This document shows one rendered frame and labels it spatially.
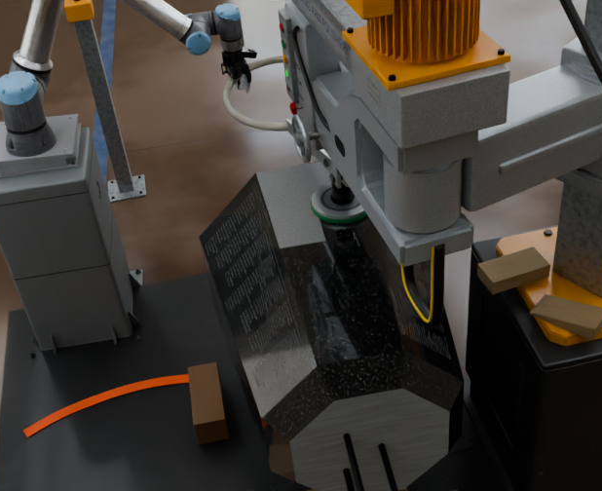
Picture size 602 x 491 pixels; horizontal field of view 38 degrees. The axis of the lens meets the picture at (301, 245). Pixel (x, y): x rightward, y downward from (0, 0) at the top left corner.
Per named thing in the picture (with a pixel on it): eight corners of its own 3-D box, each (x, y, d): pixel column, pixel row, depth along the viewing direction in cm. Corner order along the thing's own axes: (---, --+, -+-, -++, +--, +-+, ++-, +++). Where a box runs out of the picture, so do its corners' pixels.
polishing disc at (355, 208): (298, 206, 294) (298, 203, 294) (337, 175, 306) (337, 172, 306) (348, 227, 283) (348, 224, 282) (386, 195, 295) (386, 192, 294)
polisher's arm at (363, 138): (473, 281, 225) (482, 119, 194) (392, 304, 221) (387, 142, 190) (370, 142, 281) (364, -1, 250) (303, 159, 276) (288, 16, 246)
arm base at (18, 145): (4, 159, 326) (-3, 136, 320) (9, 134, 341) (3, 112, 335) (55, 153, 328) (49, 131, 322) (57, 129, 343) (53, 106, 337)
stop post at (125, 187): (144, 175, 477) (97, -14, 408) (146, 196, 461) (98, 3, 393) (107, 182, 475) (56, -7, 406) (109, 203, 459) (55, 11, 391)
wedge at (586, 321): (607, 321, 254) (610, 309, 251) (592, 341, 248) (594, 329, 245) (545, 295, 265) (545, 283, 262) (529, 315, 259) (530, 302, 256)
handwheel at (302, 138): (337, 165, 261) (334, 122, 251) (306, 173, 259) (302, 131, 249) (321, 140, 272) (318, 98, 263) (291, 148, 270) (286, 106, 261)
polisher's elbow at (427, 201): (432, 181, 229) (432, 118, 217) (475, 218, 215) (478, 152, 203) (370, 206, 223) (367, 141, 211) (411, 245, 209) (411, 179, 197)
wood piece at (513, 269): (532, 258, 279) (533, 246, 276) (549, 276, 271) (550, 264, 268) (476, 275, 275) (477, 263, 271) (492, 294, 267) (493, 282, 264)
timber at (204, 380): (192, 387, 351) (187, 366, 343) (221, 381, 352) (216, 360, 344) (198, 445, 328) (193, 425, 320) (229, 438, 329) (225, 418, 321)
